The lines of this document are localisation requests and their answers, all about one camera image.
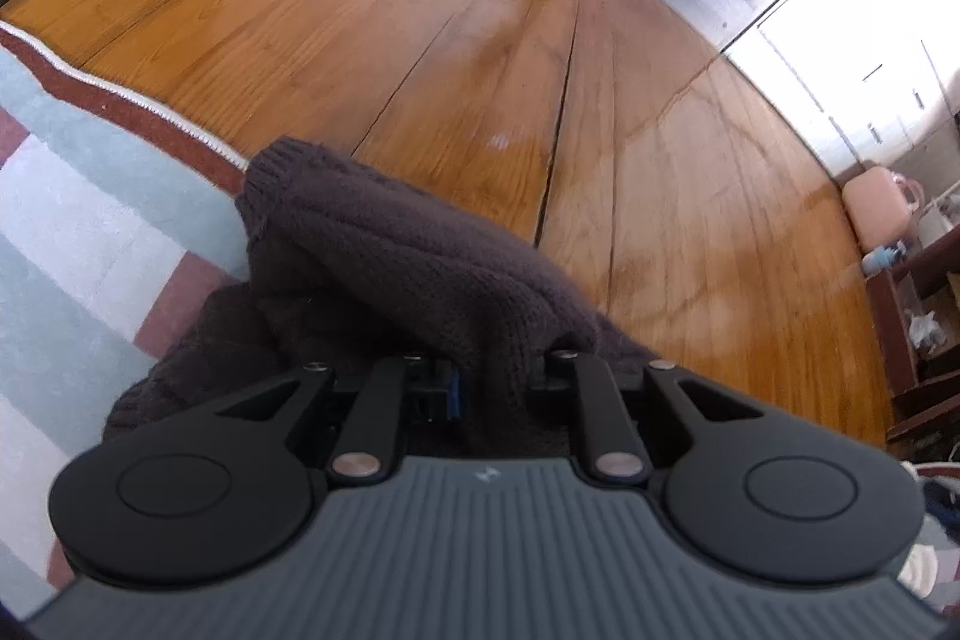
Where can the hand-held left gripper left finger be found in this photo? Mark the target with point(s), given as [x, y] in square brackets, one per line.
[451, 394]

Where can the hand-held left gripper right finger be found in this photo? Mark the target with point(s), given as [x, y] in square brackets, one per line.
[592, 400]

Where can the dark brown knit sweater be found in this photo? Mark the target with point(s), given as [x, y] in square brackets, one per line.
[420, 265]

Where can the dark wooden shelf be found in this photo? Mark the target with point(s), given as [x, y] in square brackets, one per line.
[892, 325]

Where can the small blue figurine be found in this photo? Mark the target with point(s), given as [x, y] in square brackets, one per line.
[883, 257]

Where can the striped rug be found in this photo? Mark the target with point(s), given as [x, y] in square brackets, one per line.
[82, 220]

